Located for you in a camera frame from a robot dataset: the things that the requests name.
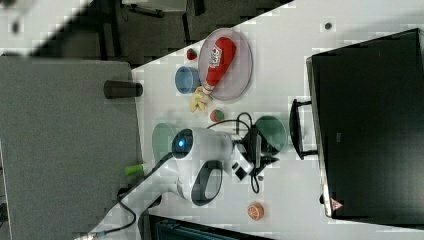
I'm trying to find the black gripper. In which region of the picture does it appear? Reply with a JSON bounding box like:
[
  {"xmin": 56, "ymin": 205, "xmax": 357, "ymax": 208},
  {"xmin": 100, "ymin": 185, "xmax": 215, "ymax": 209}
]
[{"xmin": 240, "ymin": 126, "xmax": 280, "ymax": 168}]

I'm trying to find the red ketchup bottle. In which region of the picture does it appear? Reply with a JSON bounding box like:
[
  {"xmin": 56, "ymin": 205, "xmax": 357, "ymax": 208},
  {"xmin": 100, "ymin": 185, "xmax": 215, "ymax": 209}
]
[{"xmin": 203, "ymin": 37, "xmax": 237, "ymax": 95}]

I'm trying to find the grey round plate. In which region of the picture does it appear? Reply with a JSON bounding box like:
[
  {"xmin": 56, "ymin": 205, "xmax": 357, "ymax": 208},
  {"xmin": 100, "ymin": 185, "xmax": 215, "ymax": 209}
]
[{"xmin": 198, "ymin": 28, "xmax": 253, "ymax": 102}]

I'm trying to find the yellow banana bunch toy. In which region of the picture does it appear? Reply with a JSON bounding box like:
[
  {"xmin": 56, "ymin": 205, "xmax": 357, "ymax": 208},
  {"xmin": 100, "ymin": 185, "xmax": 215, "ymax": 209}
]
[{"xmin": 189, "ymin": 86, "xmax": 212, "ymax": 112}]

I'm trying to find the green mug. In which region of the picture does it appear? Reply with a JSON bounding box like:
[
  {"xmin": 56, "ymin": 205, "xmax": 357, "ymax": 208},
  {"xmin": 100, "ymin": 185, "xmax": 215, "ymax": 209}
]
[{"xmin": 255, "ymin": 116, "xmax": 287, "ymax": 151}]

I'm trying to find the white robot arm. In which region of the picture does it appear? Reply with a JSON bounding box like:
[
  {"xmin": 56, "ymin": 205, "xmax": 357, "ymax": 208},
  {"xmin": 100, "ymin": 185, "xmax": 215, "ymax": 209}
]
[{"xmin": 88, "ymin": 128, "xmax": 278, "ymax": 240}]

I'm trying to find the green perforated colander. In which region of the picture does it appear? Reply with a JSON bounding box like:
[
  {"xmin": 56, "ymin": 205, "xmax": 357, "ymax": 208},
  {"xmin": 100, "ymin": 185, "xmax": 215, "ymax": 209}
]
[{"xmin": 152, "ymin": 122, "xmax": 177, "ymax": 162}]

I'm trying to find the red strawberry toy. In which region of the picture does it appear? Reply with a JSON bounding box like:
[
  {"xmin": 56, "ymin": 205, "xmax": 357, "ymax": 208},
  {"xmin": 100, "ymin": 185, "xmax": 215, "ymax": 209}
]
[
  {"xmin": 186, "ymin": 48, "xmax": 197, "ymax": 60},
  {"xmin": 210, "ymin": 109, "xmax": 225, "ymax": 122}
]

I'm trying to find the blue bowl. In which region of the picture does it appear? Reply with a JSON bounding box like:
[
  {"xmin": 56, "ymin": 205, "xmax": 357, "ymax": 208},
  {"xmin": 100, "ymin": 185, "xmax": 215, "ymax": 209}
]
[{"xmin": 174, "ymin": 66, "xmax": 201, "ymax": 94}]

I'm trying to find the black cylinder post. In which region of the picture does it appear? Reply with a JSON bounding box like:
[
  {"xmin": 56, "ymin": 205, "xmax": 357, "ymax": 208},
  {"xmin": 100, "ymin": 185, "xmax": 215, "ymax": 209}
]
[{"xmin": 103, "ymin": 80, "xmax": 143, "ymax": 99}]

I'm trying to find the orange slice toy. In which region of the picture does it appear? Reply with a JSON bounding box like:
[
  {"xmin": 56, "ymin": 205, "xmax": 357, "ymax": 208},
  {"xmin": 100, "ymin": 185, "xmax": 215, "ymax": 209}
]
[{"xmin": 247, "ymin": 202, "xmax": 264, "ymax": 221}]

